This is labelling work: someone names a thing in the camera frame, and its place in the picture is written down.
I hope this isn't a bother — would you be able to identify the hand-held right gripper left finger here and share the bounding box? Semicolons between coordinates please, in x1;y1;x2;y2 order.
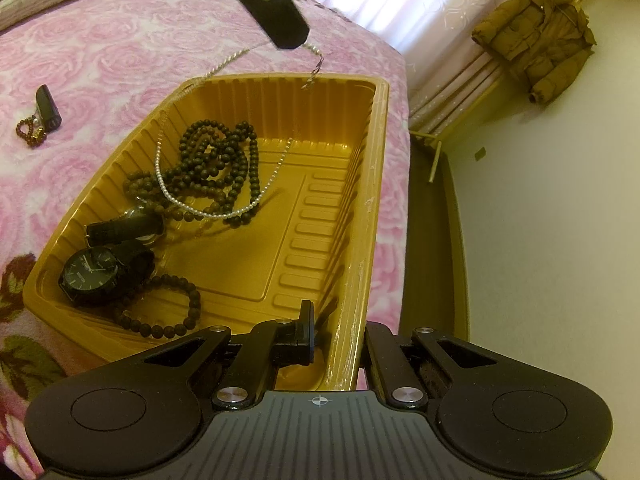
144;300;317;409

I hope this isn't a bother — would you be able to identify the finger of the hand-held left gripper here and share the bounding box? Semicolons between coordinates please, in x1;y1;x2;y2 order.
201;0;311;51

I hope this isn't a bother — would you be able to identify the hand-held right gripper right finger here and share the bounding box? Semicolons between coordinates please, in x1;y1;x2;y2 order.
364;322;499;404

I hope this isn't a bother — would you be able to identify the yellow plastic tray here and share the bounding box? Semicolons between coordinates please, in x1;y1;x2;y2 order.
22;74;391;392

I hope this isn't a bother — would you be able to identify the brown bead bracelet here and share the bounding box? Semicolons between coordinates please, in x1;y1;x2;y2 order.
112;275;202;339

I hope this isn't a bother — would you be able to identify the long brown bead necklace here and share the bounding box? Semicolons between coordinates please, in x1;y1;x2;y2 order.
122;120;262;226

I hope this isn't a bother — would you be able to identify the white pearl necklace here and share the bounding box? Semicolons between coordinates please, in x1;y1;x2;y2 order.
154;42;324;221

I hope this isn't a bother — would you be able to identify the black leather strap watch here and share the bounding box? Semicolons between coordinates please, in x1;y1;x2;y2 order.
86;207;166;249

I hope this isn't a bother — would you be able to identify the pink floral blanket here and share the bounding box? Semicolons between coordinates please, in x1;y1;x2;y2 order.
0;0;413;480

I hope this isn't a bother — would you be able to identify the wooden stick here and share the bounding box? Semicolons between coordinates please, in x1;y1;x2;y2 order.
410;130;442;184

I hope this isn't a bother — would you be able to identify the pink striped drape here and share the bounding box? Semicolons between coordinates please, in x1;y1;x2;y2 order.
407;54;517;137

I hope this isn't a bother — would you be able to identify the black round-face watch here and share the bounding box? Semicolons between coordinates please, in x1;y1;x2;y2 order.
59;240;156;309

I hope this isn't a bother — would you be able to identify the black rectangular case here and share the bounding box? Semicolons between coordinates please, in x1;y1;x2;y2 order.
36;85;62;129

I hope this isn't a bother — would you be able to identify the olive padded jacket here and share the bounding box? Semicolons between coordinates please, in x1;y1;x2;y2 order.
471;0;597;106

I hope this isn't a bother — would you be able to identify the small beaded bracelet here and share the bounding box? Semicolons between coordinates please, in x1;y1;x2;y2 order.
16;114;47;149

